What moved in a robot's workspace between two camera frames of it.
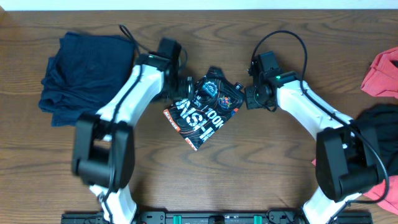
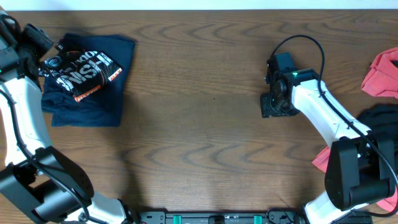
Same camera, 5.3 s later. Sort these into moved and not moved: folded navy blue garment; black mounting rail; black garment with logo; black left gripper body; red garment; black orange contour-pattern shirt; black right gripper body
Moved: black left gripper body; black right gripper body; black orange contour-pattern shirt
Not moved: black mounting rail; folded navy blue garment; red garment; black garment with logo
